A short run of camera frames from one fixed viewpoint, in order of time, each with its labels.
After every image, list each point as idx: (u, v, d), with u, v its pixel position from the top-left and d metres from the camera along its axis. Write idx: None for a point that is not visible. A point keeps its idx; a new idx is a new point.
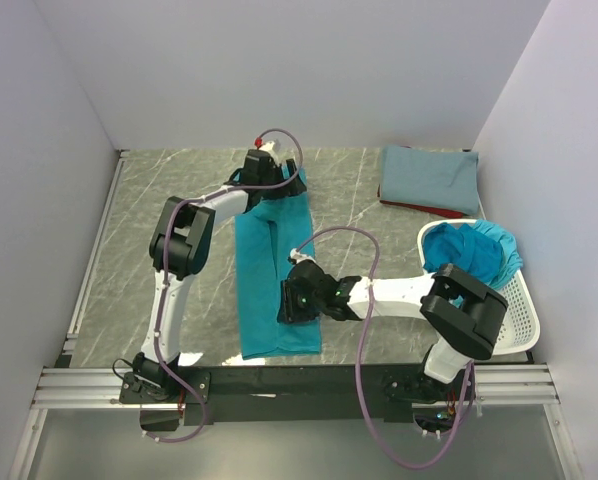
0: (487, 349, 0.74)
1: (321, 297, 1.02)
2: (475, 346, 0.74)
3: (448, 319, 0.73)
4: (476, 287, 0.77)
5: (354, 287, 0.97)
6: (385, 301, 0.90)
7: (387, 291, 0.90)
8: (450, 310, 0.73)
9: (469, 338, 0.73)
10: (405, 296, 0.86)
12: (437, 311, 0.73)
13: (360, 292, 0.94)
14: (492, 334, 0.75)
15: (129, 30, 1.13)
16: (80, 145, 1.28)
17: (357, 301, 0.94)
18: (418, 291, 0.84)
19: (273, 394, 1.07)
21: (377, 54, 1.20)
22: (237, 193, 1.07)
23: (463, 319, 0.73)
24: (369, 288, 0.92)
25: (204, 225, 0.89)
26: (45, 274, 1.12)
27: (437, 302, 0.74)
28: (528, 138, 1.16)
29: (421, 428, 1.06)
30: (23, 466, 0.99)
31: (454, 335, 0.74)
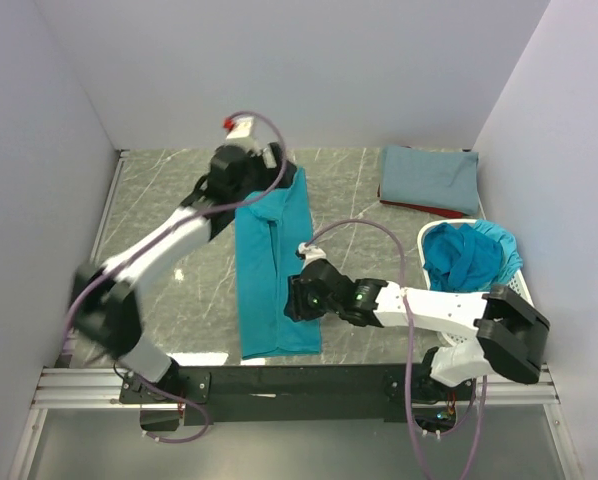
0: (535, 378, 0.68)
1: (339, 301, 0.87)
2: (523, 374, 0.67)
3: (506, 348, 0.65)
4: (527, 311, 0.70)
5: (380, 293, 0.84)
6: (423, 316, 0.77)
7: (427, 305, 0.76)
8: (508, 337, 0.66)
9: (522, 367, 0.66)
10: (451, 315, 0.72)
12: (496, 339, 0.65)
13: (390, 302, 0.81)
14: (537, 359, 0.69)
15: (129, 31, 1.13)
16: (80, 145, 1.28)
17: (386, 312, 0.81)
18: (468, 312, 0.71)
19: (273, 394, 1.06)
21: (377, 54, 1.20)
22: (191, 226, 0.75)
23: (518, 347, 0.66)
24: (404, 299, 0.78)
25: (118, 305, 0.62)
26: (44, 275, 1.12)
27: (496, 329, 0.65)
28: (528, 138, 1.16)
29: (421, 429, 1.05)
30: (23, 466, 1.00)
31: (504, 363, 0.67)
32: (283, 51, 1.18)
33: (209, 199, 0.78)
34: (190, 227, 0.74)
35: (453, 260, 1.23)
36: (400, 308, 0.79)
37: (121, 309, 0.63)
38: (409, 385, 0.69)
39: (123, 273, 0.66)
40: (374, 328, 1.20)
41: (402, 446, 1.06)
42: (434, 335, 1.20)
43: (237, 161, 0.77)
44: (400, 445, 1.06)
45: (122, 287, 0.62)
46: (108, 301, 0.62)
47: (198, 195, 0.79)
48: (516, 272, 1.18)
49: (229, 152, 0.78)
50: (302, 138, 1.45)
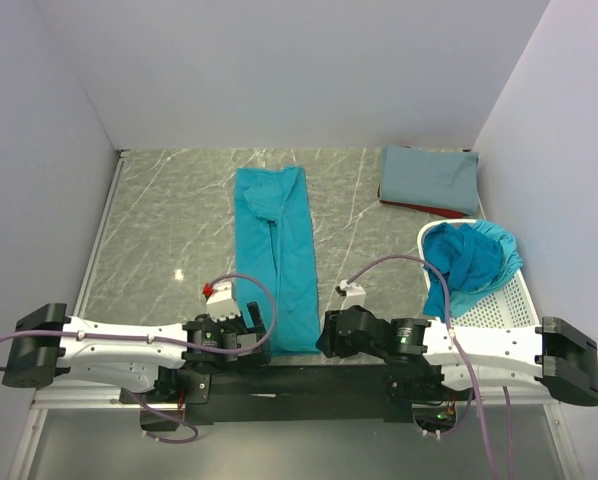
0: None
1: (384, 347, 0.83)
2: (586, 399, 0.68)
3: (572, 382, 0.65)
4: (578, 337, 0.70)
5: (426, 334, 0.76)
6: (477, 356, 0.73)
7: (480, 344, 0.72)
8: (569, 369, 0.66)
9: (586, 394, 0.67)
10: (509, 353, 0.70)
12: (561, 374, 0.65)
13: (440, 343, 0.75)
14: (596, 381, 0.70)
15: (129, 30, 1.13)
16: (80, 145, 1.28)
17: (438, 355, 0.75)
18: (526, 348, 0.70)
19: (273, 394, 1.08)
21: (378, 54, 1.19)
22: (166, 351, 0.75)
23: (580, 376, 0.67)
24: (454, 341, 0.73)
25: (29, 367, 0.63)
26: (44, 275, 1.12)
27: (559, 365, 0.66)
28: (527, 139, 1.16)
29: (421, 428, 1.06)
30: (23, 466, 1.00)
31: (567, 393, 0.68)
32: (283, 52, 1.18)
33: (213, 339, 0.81)
34: (170, 351, 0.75)
35: (453, 260, 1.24)
36: (452, 349, 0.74)
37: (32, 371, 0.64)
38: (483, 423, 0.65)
39: (67, 343, 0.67)
40: None
41: (403, 447, 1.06)
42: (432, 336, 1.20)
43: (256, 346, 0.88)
44: (400, 446, 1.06)
45: (45, 358, 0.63)
46: (32, 353, 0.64)
47: (208, 332, 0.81)
48: (516, 273, 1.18)
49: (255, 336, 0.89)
50: (302, 137, 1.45)
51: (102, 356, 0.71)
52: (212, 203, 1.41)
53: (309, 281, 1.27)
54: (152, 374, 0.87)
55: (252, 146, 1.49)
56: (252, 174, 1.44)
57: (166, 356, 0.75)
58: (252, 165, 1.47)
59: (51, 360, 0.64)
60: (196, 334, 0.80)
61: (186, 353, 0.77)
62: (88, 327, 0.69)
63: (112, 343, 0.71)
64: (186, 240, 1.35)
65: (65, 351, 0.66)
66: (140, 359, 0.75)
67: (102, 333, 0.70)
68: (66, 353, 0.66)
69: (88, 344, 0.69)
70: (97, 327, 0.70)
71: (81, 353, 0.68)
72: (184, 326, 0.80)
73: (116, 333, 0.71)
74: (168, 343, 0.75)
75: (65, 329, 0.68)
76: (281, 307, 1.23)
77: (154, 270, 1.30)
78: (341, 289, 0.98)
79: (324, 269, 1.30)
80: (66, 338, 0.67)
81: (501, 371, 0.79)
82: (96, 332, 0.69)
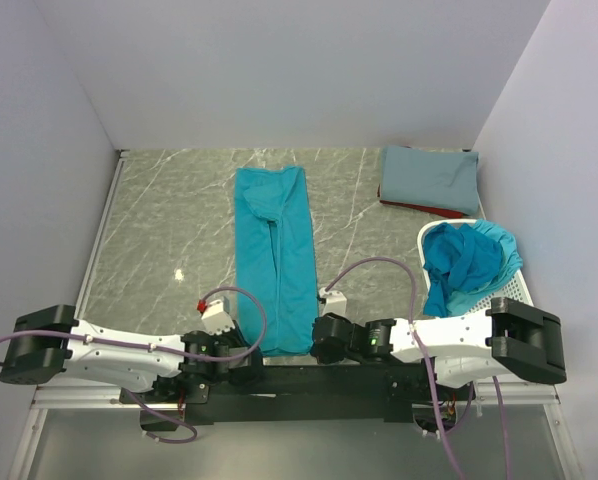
0: (564, 377, 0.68)
1: (359, 349, 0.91)
2: (548, 377, 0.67)
3: (523, 360, 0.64)
4: (532, 314, 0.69)
5: (392, 333, 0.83)
6: (437, 346, 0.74)
7: (436, 335, 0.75)
8: (521, 348, 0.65)
9: (545, 371, 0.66)
10: (463, 340, 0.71)
12: (511, 353, 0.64)
13: (404, 340, 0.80)
14: (560, 356, 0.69)
15: (128, 30, 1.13)
16: (80, 145, 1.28)
17: (404, 350, 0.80)
18: (479, 332, 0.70)
19: (274, 394, 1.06)
21: (377, 54, 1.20)
22: (163, 361, 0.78)
23: (534, 353, 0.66)
24: (414, 335, 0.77)
25: (32, 365, 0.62)
26: (45, 274, 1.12)
27: (509, 344, 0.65)
28: (527, 139, 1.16)
29: (421, 428, 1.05)
30: (23, 466, 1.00)
31: (528, 373, 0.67)
32: (283, 52, 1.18)
33: (207, 351, 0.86)
34: (168, 361, 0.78)
35: (453, 260, 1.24)
36: (415, 345, 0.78)
37: (37, 370, 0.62)
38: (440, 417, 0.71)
39: (75, 346, 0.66)
40: None
41: (402, 446, 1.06)
42: None
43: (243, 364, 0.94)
44: (400, 445, 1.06)
45: (51, 359, 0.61)
46: (37, 353, 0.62)
47: (203, 344, 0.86)
48: (516, 273, 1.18)
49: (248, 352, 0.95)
50: (303, 137, 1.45)
51: (106, 360, 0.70)
52: (212, 203, 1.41)
53: (309, 282, 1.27)
54: (150, 376, 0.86)
55: (252, 146, 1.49)
56: (252, 174, 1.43)
57: (165, 365, 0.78)
58: (252, 165, 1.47)
59: (57, 361, 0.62)
60: (192, 345, 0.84)
61: (180, 365, 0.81)
62: (94, 331, 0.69)
63: (116, 349, 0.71)
64: (186, 240, 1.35)
65: (73, 353, 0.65)
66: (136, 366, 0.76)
67: (108, 339, 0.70)
68: (72, 355, 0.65)
69: (94, 349, 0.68)
70: (103, 332, 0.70)
71: (87, 357, 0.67)
72: (182, 337, 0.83)
73: (120, 340, 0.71)
74: (167, 352, 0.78)
75: (73, 332, 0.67)
76: (280, 306, 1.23)
77: (154, 270, 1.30)
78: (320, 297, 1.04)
79: (324, 269, 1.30)
80: (73, 341, 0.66)
81: (478, 360, 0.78)
82: (102, 337, 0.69)
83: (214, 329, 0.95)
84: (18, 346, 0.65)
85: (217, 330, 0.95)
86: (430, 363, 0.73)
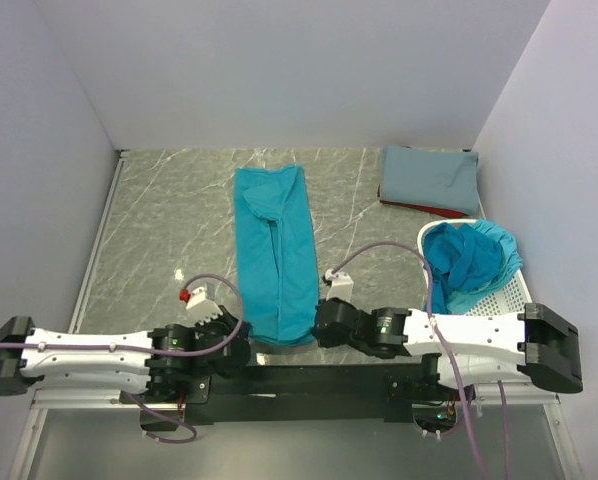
0: (580, 388, 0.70)
1: (363, 339, 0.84)
2: (568, 385, 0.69)
3: (554, 368, 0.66)
4: (559, 325, 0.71)
5: (406, 323, 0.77)
6: (460, 345, 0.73)
7: (462, 333, 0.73)
8: (552, 356, 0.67)
9: (568, 381, 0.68)
10: (492, 342, 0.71)
12: (544, 361, 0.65)
13: (420, 333, 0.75)
14: (579, 367, 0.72)
15: (128, 30, 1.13)
16: (80, 145, 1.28)
17: (420, 344, 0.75)
18: (509, 336, 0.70)
19: (273, 394, 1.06)
21: (376, 54, 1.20)
22: (128, 360, 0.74)
23: (561, 363, 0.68)
24: (436, 330, 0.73)
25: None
26: (45, 274, 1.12)
27: (542, 352, 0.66)
28: (527, 139, 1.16)
29: (421, 429, 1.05)
30: (23, 466, 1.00)
31: (552, 381, 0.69)
32: (283, 51, 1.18)
33: (181, 344, 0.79)
34: (133, 359, 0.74)
35: (453, 260, 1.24)
36: (434, 339, 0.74)
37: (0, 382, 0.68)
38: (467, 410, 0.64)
39: (29, 354, 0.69)
40: None
41: (402, 446, 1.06)
42: None
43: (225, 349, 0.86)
44: (400, 445, 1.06)
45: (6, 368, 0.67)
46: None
47: (175, 337, 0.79)
48: (516, 273, 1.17)
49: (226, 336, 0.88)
50: (303, 137, 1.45)
51: (67, 365, 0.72)
52: (211, 203, 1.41)
53: (309, 282, 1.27)
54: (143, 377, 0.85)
55: (252, 146, 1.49)
56: (252, 174, 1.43)
57: (131, 364, 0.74)
58: (252, 165, 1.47)
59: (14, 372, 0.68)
60: (162, 340, 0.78)
61: (149, 360, 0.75)
62: (50, 337, 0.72)
63: (76, 353, 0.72)
64: (186, 240, 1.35)
65: (27, 362, 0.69)
66: (104, 367, 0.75)
67: (62, 343, 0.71)
68: (26, 364, 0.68)
69: (50, 354, 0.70)
70: (59, 337, 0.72)
71: (43, 364, 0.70)
72: (150, 333, 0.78)
73: (78, 343, 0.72)
74: (131, 351, 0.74)
75: (28, 341, 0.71)
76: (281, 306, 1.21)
77: (154, 270, 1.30)
78: (326, 280, 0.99)
79: (324, 269, 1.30)
80: (27, 350, 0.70)
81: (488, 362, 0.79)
82: (56, 342, 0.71)
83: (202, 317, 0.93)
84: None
85: (204, 317, 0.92)
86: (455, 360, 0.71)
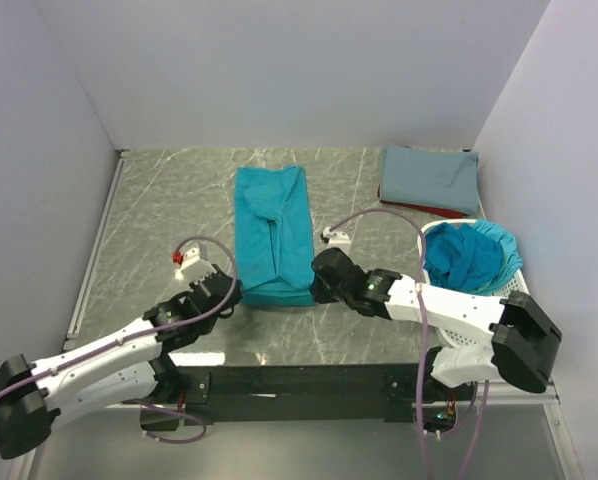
0: (543, 387, 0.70)
1: (349, 291, 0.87)
2: (532, 380, 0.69)
3: (518, 354, 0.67)
4: (539, 321, 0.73)
5: (394, 286, 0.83)
6: (437, 314, 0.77)
7: (443, 304, 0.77)
8: (520, 343, 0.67)
9: (531, 373, 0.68)
10: (466, 317, 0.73)
12: (509, 344, 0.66)
13: (403, 296, 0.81)
14: (548, 368, 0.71)
15: (127, 30, 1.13)
16: (80, 145, 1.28)
17: (400, 306, 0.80)
18: (485, 315, 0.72)
19: (273, 395, 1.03)
21: (376, 55, 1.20)
22: (140, 346, 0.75)
23: (529, 354, 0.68)
24: (418, 295, 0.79)
25: (22, 418, 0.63)
26: (44, 275, 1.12)
27: (510, 335, 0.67)
28: (527, 139, 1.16)
29: (422, 429, 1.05)
30: (23, 467, 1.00)
31: (516, 369, 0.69)
32: (283, 51, 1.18)
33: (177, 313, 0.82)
34: (144, 343, 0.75)
35: (453, 259, 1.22)
36: (413, 303, 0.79)
37: (25, 422, 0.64)
38: (420, 376, 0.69)
39: (45, 382, 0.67)
40: (374, 328, 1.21)
41: (401, 446, 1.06)
42: (433, 334, 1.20)
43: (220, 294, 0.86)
44: (399, 445, 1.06)
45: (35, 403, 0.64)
46: (18, 409, 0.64)
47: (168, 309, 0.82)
48: (516, 273, 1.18)
49: (216, 283, 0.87)
50: (303, 137, 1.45)
51: (86, 377, 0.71)
52: (211, 203, 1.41)
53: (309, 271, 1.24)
54: (148, 372, 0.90)
55: (252, 146, 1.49)
56: (252, 174, 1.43)
57: (144, 347, 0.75)
58: (252, 165, 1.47)
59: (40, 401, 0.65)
60: (158, 316, 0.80)
61: (159, 337, 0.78)
62: (56, 360, 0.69)
63: (89, 361, 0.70)
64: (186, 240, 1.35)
65: (48, 389, 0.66)
66: (121, 365, 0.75)
67: (72, 359, 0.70)
68: (50, 389, 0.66)
69: (67, 372, 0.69)
70: (64, 357, 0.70)
71: (64, 384, 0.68)
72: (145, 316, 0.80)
73: (86, 352, 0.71)
74: (139, 336, 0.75)
75: (35, 373, 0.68)
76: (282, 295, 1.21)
77: (154, 270, 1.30)
78: (324, 238, 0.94)
79: None
80: (41, 379, 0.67)
81: (471, 357, 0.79)
82: (64, 361, 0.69)
83: (197, 276, 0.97)
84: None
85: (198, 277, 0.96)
86: (426, 325, 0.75)
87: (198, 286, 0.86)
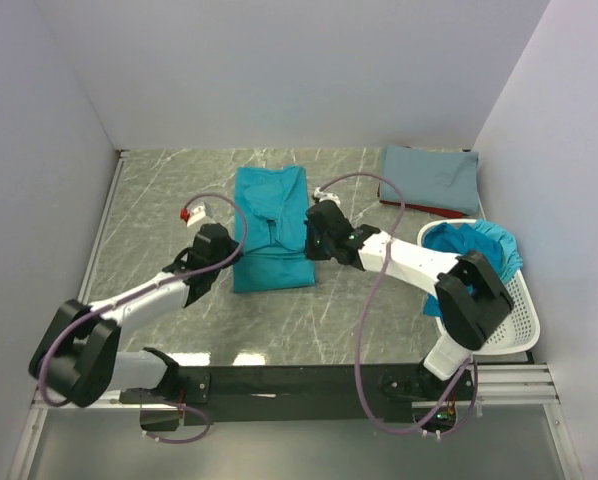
0: (481, 344, 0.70)
1: (331, 239, 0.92)
2: (470, 334, 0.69)
3: (459, 302, 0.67)
4: (492, 282, 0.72)
5: (373, 237, 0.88)
6: (399, 265, 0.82)
7: (406, 256, 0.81)
8: (464, 293, 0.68)
9: (469, 325, 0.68)
10: (421, 267, 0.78)
12: (451, 291, 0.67)
13: (375, 247, 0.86)
14: (491, 328, 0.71)
15: (127, 31, 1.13)
16: (80, 145, 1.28)
17: (369, 254, 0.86)
18: (438, 266, 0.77)
19: (273, 394, 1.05)
21: (376, 55, 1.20)
22: (174, 286, 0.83)
23: (472, 306, 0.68)
24: (387, 245, 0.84)
25: (99, 346, 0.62)
26: (44, 275, 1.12)
27: (455, 283, 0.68)
28: (527, 138, 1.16)
29: (422, 429, 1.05)
30: (23, 467, 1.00)
31: (456, 320, 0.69)
32: (283, 52, 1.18)
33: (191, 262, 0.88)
34: (174, 284, 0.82)
35: None
36: (381, 253, 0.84)
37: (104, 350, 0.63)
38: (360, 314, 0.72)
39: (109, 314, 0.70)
40: (374, 328, 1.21)
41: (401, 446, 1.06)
42: (434, 334, 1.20)
43: (219, 237, 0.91)
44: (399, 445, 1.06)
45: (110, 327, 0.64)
46: (90, 342, 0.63)
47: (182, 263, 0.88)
48: (516, 273, 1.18)
49: (214, 230, 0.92)
50: (303, 137, 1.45)
51: (136, 314, 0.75)
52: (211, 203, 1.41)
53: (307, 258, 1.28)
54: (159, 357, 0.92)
55: (252, 146, 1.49)
56: (252, 174, 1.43)
57: (176, 288, 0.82)
58: (252, 165, 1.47)
59: (112, 323, 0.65)
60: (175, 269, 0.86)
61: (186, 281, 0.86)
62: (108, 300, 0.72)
63: (135, 299, 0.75)
64: (186, 240, 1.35)
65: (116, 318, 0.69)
66: (157, 306, 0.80)
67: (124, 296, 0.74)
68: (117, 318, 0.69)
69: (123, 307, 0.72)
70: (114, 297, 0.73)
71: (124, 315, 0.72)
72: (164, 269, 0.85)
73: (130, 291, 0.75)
74: (170, 279, 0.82)
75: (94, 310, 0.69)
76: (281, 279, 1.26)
77: (154, 270, 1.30)
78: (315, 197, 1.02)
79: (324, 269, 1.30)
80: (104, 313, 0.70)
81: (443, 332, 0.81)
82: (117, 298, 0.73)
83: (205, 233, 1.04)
84: (59, 369, 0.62)
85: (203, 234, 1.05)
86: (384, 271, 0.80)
87: (196, 237, 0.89)
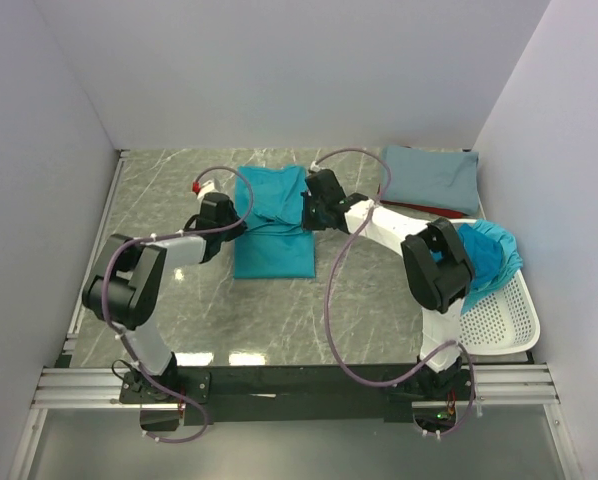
0: (438, 302, 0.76)
1: (324, 203, 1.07)
2: (428, 291, 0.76)
3: (418, 258, 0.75)
4: (456, 249, 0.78)
5: (359, 204, 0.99)
6: (376, 227, 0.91)
7: (383, 219, 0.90)
8: (425, 251, 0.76)
9: (427, 281, 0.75)
10: (394, 229, 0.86)
12: (412, 249, 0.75)
13: (358, 211, 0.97)
14: (450, 290, 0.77)
15: (128, 31, 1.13)
16: (80, 145, 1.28)
17: (354, 217, 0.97)
18: (408, 229, 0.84)
19: (273, 395, 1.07)
21: (376, 55, 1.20)
22: (193, 238, 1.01)
23: (430, 264, 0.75)
24: (368, 210, 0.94)
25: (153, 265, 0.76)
26: (45, 274, 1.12)
27: (418, 242, 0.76)
28: (527, 138, 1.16)
29: (421, 429, 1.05)
30: (23, 467, 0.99)
31: (417, 276, 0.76)
32: (283, 52, 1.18)
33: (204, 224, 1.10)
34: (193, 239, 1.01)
35: None
36: (362, 216, 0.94)
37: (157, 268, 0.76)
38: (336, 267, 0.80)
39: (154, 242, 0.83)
40: (374, 328, 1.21)
41: (401, 446, 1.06)
42: None
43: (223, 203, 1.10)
44: (399, 445, 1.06)
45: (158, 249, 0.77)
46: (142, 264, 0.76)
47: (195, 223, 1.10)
48: (516, 273, 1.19)
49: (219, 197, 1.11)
50: (302, 137, 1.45)
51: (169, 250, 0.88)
52: None
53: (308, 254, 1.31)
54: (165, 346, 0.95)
55: (252, 146, 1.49)
56: (252, 173, 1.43)
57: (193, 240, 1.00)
58: (252, 164, 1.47)
59: (158, 246, 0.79)
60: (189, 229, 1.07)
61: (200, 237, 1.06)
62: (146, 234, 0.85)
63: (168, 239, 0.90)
64: None
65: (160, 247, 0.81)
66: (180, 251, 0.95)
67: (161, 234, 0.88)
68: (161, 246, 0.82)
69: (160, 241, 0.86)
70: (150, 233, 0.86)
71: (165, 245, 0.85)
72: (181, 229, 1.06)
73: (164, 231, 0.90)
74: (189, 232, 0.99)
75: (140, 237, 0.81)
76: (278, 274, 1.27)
77: None
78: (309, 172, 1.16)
79: (324, 269, 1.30)
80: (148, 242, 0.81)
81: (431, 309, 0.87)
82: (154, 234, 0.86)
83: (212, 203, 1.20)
84: (117, 291, 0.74)
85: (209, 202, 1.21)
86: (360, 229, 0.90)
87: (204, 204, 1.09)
